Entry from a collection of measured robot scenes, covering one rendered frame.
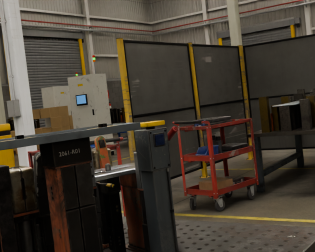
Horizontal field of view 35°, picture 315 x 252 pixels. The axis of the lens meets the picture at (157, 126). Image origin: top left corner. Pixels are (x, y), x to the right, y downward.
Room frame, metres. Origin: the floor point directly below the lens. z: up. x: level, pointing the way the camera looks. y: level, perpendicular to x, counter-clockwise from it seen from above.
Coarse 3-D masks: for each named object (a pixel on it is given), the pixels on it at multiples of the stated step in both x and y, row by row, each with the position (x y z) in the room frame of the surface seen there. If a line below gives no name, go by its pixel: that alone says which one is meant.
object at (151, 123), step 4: (156, 120) 1.38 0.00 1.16; (160, 120) 1.35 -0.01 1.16; (140, 124) 1.34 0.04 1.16; (144, 124) 1.33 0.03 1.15; (148, 124) 1.32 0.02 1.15; (152, 124) 1.33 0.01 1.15; (156, 124) 1.33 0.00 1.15; (160, 124) 1.34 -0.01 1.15; (148, 128) 1.35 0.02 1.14; (152, 128) 1.35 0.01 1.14
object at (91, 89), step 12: (72, 84) 12.01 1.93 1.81; (84, 84) 11.80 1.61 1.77; (96, 84) 11.76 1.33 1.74; (72, 96) 12.04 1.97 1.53; (84, 96) 11.79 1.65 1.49; (96, 96) 11.72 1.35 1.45; (72, 108) 12.07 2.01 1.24; (84, 108) 11.85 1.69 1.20; (96, 108) 11.68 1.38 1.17; (108, 108) 12.04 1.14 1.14; (72, 120) 12.11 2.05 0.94; (84, 120) 11.87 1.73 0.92; (96, 120) 11.66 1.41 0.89; (108, 120) 12.00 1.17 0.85
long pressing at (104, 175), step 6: (132, 162) 1.79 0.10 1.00; (102, 168) 1.72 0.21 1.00; (114, 168) 1.69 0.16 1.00; (120, 168) 1.66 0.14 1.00; (126, 168) 1.64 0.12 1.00; (132, 168) 1.60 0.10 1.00; (96, 174) 1.58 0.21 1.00; (102, 174) 1.54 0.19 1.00; (108, 174) 1.55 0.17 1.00; (114, 174) 1.56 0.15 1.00; (120, 174) 1.57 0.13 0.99; (126, 174) 1.59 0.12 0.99; (96, 180) 1.52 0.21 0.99
